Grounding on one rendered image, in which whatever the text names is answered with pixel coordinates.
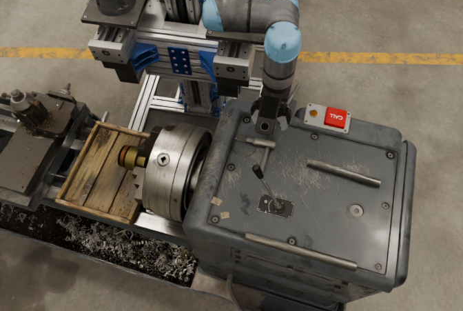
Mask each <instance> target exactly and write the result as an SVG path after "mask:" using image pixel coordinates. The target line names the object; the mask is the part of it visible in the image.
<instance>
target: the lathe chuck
mask: <svg viewBox="0 0 463 311"><path fill-rule="evenodd" d="M168 125H170V126H171V125H174V126H175V128H174V129H173V130H172V131H171V130H170V131H167V130H166V129H164V128H163V129H162V130H161V132H160V134H159V135H158V137H157V139H156V141H155V143H154V146H153V148H152V151H151V153H150V156H149V159H148V162H147V166H146V169H145V174H144V178H143V188H142V202H143V207H144V208H150V209H151V210H153V212H151V211H150V210H146V212H148V213H151V214H155V215H158V216H160V217H165V218H168V219H171V220H173V219H172V218H171V215H170V197H171V192H172V185H173V181H174V176H175V173H176V169H177V166H178V162H179V160H180V157H181V154H182V152H183V149H184V147H185V144H186V143H187V140H188V139H189V137H190V135H191V133H193V131H194V130H195V129H196V128H197V127H199V126H194V125H191V124H188V123H183V122H180V121H175V120H173V121H170V122H169V123H168ZM162 154H166V155H168V156H169V162H168V163H167V164H166V165H161V164H160V163H159V162H158V158H159V157H160V156H161V155H162Z"/></svg>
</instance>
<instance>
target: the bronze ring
mask: <svg viewBox="0 0 463 311"><path fill-rule="evenodd" d="M148 159H149V158H146V157H142V156H138V146H129V145H124V146H123V147H122V148H121V150H120V152H119V155H118V165H119V166H121V167H124V168H126V169H127V170H131V171H133V170H134V167H135V166H138V167H142V168H146V166H147V162H148Z"/></svg>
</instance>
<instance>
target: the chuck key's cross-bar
mask: <svg viewBox="0 0 463 311"><path fill-rule="evenodd" d="M300 86H301V85H300V84H299V83H298V84H297V85H296V87H295V88H294V91H293V92H292V93H291V95H290V97H289V99H288V100H287V106H289V104H290V103H291V101H292V100H293V98H294V96H295V95H296V93H297V91H298V89H299V88H300ZM278 123H279V121H278V120H276V124H275V128H274V129H276V126H277V125H278ZM272 136H273V135H271V136H268V138H267V140H268V141H271V139H272ZM268 153H269V146H266V147H265V151H264V155H263V160H262V163H261V167H260V168H261V170H262V172H263V173H264V170H265V165H266V161H267V156H268Z"/></svg>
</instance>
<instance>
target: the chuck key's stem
mask: <svg viewBox="0 0 463 311"><path fill-rule="evenodd" d="M236 140H237V141H242V142H248V143H252V144H254V145H255V146H260V147H264V148H265V147H266V146H269V149H273V150H274V149H275V147H276V142H274V141H268V140H264V139H259V138H254V139H252V138H249V137H246V136H243V135H239V134H237V136H236Z"/></svg>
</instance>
